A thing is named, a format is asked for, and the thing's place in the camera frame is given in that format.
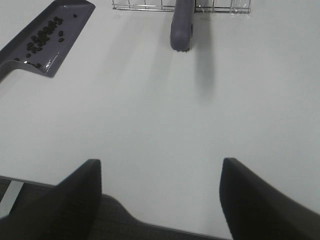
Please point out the chrome wire dish rack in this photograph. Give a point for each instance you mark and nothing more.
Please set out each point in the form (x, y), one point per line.
(200, 6)

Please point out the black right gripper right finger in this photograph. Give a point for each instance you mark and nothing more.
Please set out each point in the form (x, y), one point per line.
(255, 210)

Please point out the purple hand brush black bristles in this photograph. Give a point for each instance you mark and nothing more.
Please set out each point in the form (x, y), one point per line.
(181, 31)

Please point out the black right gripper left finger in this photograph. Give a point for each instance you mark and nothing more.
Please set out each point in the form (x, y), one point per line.
(66, 212)

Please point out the purple plastic dustpan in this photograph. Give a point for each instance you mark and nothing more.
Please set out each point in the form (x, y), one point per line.
(82, 8)

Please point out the pile of coffee beans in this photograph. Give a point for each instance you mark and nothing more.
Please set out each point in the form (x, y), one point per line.
(43, 47)

